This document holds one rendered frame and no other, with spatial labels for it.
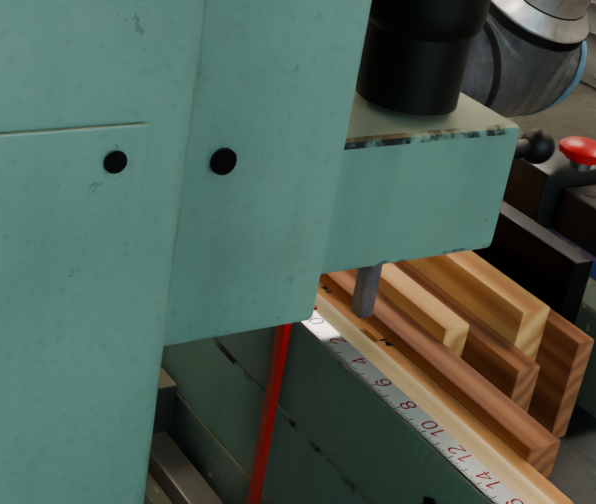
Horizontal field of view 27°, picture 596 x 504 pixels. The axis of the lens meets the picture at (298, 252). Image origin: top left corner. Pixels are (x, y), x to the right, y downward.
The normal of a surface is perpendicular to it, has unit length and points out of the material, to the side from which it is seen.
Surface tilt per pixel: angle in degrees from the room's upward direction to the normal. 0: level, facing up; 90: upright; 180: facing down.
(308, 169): 90
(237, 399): 90
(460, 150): 90
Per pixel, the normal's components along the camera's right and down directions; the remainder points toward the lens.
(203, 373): -0.83, 0.12
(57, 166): 0.53, 0.45
